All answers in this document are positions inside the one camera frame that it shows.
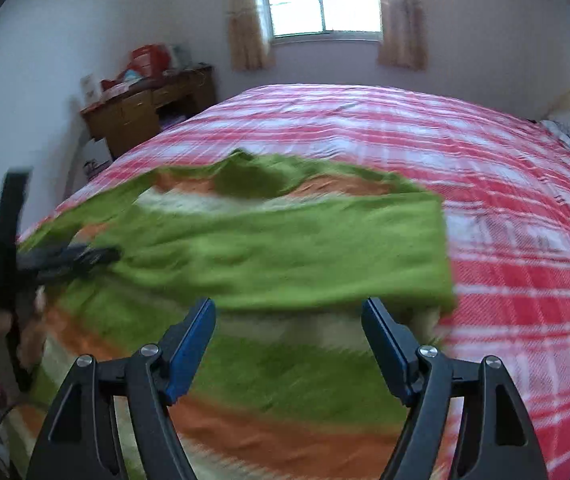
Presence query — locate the wooden desk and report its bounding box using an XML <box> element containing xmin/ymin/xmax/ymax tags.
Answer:
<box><xmin>81</xmin><ymin>65</ymin><xmax>216</xmax><ymax>161</ymax></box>

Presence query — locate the white bag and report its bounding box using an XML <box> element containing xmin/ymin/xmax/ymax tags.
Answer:
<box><xmin>81</xmin><ymin>139</ymin><xmax>114</xmax><ymax>182</ymax></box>

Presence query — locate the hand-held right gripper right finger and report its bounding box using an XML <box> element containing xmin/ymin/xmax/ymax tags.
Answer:
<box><xmin>361</xmin><ymin>297</ymin><xmax>550</xmax><ymax>480</ymax></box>

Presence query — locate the red box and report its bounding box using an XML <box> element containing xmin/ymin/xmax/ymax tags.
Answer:
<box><xmin>130</xmin><ymin>44</ymin><xmax>170</xmax><ymax>77</ymax></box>

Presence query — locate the red plaid bed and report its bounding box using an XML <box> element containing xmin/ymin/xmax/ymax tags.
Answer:
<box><xmin>0</xmin><ymin>84</ymin><xmax>570</xmax><ymax>480</ymax></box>

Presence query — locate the person's left hand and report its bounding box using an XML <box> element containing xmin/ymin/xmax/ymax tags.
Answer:
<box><xmin>0</xmin><ymin>287</ymin><xmax>50</xmax><ymax>378</ymax></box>

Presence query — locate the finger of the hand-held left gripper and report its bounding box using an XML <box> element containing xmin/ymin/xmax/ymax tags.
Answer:
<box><xmin>35</xmin><ymin>244</ymin><xmax>122</xmax><ymax>280</ymax></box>

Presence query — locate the green orange striped shirt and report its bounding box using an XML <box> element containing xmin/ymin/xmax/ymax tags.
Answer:
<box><xmin>15</xmin><ymin>149</ymin><xmax>460</xmax><ymax>480</ymax></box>

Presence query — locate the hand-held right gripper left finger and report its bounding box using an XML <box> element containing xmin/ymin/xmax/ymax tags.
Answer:
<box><xmin>26</xmin><ymin>298</ymin><xmax>216</xmax><ymax>480</ymax></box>

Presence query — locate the white card box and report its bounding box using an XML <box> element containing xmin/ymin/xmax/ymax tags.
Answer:
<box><xmin>81</xmin><ymin>74</ymin><xmax>102</xmax><ymax>107</ymax></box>

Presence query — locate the beige curtain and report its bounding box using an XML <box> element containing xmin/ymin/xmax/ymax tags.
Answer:
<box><xmin>227</xmin><ymin>0</ymin><xmax>276</xmax><ymax>72</ymax></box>
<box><xmin>376</xmin><ymin>0</ymin><xmax>428</xmax><ymax>71</ymax></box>

